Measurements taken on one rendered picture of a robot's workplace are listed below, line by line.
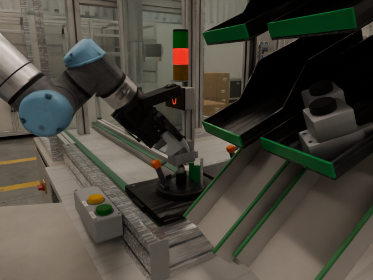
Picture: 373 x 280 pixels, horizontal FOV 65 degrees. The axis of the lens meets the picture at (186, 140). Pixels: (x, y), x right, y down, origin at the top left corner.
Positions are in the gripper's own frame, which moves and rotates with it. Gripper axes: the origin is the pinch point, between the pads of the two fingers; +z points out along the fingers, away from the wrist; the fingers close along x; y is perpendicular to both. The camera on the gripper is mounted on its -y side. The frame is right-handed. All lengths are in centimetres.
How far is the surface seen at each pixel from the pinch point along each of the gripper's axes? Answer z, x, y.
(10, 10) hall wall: -90, -796, -109
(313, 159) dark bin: -14.4, 45.3, 0.2
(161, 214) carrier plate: 1.9, 8.9, 17.4
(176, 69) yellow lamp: -7.8, -17.8, -19.8
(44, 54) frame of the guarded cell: -32, -82, -2
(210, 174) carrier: 19.3, -5.4, -1.2
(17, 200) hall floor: 56, -250, 102
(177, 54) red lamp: -11.2, -17.6, -23.1
